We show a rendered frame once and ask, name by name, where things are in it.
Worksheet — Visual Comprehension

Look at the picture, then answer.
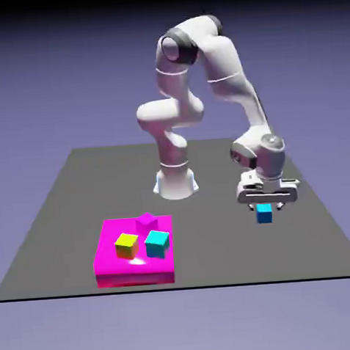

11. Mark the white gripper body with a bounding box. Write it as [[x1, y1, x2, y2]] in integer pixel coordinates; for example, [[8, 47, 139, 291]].
[[234, 178, 302, 207]]

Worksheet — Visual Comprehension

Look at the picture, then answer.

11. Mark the small blue cube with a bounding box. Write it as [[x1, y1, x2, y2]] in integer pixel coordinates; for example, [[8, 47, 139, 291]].
[[255, 203, 274, 225]]

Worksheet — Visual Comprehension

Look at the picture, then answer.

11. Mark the small cyan cube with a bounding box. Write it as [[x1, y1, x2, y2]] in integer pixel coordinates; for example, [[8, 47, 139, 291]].
[[143, 228, 172, 261]]

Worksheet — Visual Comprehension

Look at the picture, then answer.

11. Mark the small magenta cube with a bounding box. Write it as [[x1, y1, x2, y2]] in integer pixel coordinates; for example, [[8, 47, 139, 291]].
[[134, 211, 160, 234]]

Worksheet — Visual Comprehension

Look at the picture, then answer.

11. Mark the small yellow cube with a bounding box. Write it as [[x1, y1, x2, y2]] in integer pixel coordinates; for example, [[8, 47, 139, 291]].
[[113, 231, 141, 261]]

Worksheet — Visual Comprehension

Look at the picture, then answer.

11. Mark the large magenta box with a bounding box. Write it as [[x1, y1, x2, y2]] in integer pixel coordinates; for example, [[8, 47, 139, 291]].
[[90, 214, 178, 289]]

